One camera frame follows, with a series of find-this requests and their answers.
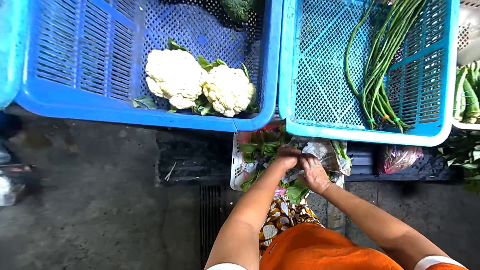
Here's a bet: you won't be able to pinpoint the person's left hand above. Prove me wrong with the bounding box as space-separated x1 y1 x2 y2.
275 146 302 173

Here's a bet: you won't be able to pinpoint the person's right hand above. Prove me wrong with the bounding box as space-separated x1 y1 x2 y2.
296 152 332 196

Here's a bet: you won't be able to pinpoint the printed newspaper sheet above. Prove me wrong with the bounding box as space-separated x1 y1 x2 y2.
288 136 352 177

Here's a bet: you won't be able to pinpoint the person's right forearm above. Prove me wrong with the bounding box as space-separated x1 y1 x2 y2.
322 182 459 270

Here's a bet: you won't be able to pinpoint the person's left forearm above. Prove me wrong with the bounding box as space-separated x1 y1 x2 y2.
204 157 288 270

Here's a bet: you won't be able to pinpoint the pile of leafy greens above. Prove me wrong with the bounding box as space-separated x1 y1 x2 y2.
238 126 292 193

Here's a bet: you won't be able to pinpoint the light blue plastic basket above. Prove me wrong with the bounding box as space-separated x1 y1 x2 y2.
278 0 460 147

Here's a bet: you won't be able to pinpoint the person's legs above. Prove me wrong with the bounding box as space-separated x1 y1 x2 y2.
259 193 325 260

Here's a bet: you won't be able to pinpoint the person's body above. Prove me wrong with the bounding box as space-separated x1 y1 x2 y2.
205 223 469 270

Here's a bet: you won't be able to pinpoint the white cauliflower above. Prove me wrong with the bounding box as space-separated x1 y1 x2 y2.
198 56 257 118
145 37 206 110

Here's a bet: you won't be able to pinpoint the black low bench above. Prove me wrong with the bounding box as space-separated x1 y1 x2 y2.
155 127 465 187

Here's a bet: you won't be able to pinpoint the floor drain grate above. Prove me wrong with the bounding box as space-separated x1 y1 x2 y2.
199 186 223 268

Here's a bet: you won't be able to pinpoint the bundle of long beans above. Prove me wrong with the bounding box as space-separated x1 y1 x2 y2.
344 0 427 133

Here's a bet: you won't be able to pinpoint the thin pale twig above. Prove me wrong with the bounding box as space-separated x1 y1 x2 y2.
164 162 177 182

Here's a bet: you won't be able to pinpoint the dark green broccoli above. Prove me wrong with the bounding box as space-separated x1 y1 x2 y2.
220 0 265 24

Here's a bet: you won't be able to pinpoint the bunch of dark green leaves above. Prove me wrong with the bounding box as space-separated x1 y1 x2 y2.
438 130 480 182

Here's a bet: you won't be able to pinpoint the loose green leaf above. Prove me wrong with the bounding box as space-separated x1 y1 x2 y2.
132 95 158 110

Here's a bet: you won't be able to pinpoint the white plastic basket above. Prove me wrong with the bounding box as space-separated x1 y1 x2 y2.
452 0 480 131

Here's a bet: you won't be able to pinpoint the pile of green ridged vegetables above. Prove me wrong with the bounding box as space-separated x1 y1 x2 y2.
453 61 480 124

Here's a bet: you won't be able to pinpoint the dark blue plastic basket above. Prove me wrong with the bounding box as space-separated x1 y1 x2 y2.
14 0 284 133

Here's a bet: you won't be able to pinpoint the white plastic bag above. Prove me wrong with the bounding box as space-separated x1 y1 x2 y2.
0 172 19 207

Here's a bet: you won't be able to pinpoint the turquoise plastic basket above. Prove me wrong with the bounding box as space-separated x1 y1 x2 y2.
0 0 30 110

